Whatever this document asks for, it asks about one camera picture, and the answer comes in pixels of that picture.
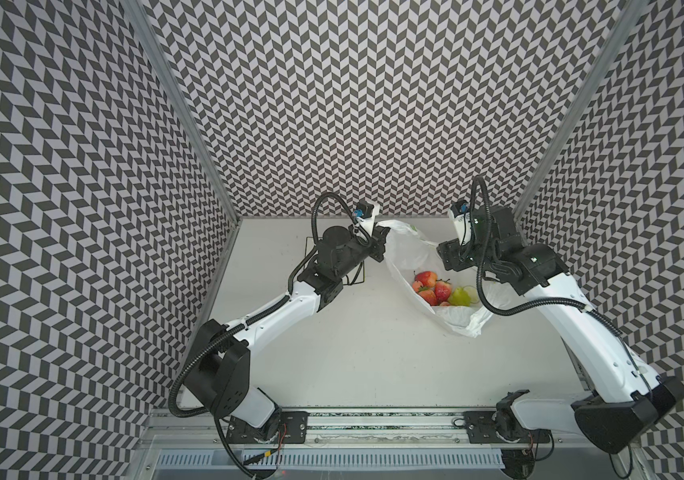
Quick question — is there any white plastic bag lemon print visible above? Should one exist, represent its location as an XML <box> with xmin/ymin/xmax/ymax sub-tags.
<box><xmin>381</xmin><ymin>220</ymin><xmax>493</xmax><ymax>337</ymax></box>

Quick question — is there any red fake strawberry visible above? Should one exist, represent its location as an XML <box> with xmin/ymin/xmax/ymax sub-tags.
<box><xmin>415</xmin><ymin>271</ymin><xmax>438</xmax><ymax>288</ymax></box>

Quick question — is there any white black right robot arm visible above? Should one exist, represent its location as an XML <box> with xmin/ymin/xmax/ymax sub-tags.
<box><xmin>437</xmin><ymin>200</ymin><xmax>684</xmax><ymax>454</ymax></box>

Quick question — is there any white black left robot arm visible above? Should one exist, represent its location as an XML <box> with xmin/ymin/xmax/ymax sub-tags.
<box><xmin>168</xmin><ymin>223</ymin><xmax>390</xmax><ymax>429</ymax></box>

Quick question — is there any green fake pear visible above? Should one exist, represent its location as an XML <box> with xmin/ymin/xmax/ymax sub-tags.
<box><xmin>448</xmin><ymin>286</ymin><xmax>477</xmax><ymax>307</ymax></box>

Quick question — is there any white square plate black rim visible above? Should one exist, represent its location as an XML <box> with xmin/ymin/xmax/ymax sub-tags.
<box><xmin>302</xmin><ymin>237</ymin><xmax>366</xmax><ymax>283</ymax></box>

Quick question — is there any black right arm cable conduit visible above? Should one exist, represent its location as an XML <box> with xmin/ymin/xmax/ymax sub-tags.
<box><xmin>467</xmin><ymin>175</ymin><xmax>625</xmax><ymax>337</ymax></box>

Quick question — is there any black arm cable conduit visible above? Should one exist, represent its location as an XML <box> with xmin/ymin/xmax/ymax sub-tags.
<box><xmin>467</xmin><ymin>175</ymin><xmax>625</xmax><ymax>337</ymax></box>
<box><xmin>167</xmin><ymin>191</ymin><xmax>373</xmax><ymax>419</ymax></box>

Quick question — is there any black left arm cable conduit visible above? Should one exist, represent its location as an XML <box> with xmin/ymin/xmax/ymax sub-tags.
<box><xmin>167</xmin><ymin>191</ymin><xmax>373</xmax><ymax>419</ymax></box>

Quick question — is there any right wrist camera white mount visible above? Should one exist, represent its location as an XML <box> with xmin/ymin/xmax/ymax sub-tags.
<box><xmin>448</xmin><ymin>199</ymin><xmax>473</xmax><ymax>245</ymax></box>

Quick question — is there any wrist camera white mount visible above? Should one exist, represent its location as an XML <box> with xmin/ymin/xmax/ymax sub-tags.
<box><xmin>448</xmin><ymin>199</ymin><xmax>473</xmax><ymax>245</ymax></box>
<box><xmin>353</xmin><ymin>200</ymin><xmax>381</xmax><ymax>236</ymax></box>

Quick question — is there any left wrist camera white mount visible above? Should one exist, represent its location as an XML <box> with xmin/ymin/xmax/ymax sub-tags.
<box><xmin>353</xmin><ymin>200</ymin><xmax>381</xmax><ymax>236</ymax></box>

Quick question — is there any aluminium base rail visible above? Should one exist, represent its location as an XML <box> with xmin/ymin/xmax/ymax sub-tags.
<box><xmin>137</xmin><ymin>407</ymin><xmax>619</xmax><ymax>451</ymax></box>

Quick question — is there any aluminium corner post right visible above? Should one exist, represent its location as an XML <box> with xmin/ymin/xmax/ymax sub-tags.
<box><xmin>514</xmin><ymin>0</ymin><xmax>649</xmax><ymax>223</ymax></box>

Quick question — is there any aluminium corner post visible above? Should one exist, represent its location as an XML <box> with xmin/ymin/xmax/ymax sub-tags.
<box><xmin>121</xmin><ymin>0</ymin><xmax>240</xmax><ymax>223</ymax></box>
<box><xmin>514</xmin><ymin>0</ymin><xmax>649</xmax><ymax>223</ymax></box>

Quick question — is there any aluminium corner post left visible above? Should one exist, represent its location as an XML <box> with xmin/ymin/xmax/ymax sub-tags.
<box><xmin>121</xmin><ymin>0</ymin><xmax>240</xmax><ymax>223</ymax></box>

